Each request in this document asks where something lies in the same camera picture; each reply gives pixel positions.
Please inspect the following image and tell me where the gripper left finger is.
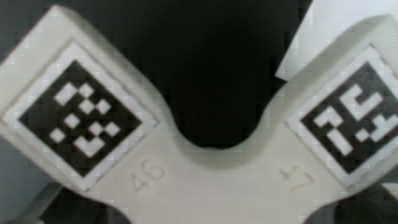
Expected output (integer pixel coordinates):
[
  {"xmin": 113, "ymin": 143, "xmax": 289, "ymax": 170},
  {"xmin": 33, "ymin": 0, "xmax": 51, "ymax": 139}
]
[{"xmin": 10, "ymin": 183, "xmax": 128, "ymax": 224}]

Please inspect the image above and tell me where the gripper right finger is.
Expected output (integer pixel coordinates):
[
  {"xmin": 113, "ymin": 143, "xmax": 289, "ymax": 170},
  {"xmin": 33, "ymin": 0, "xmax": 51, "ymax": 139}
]
[{"xmin": 303, "ymin": 184, "xmax": 398, "ymax": 224}]

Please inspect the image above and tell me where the white cross table base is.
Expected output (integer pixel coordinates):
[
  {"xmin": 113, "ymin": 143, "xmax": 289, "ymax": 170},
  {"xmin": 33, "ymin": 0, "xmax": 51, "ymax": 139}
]
[{"xmin": 0, "ymin": 6, "xmax": 398, "ymax": 224}]

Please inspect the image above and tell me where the white marker sheet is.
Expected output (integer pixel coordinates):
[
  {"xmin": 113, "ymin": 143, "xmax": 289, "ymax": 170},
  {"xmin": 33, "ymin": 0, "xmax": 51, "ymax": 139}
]
[{"xmin": 275, "ymin": 0, "xmax": 398, "ymax": 81}]

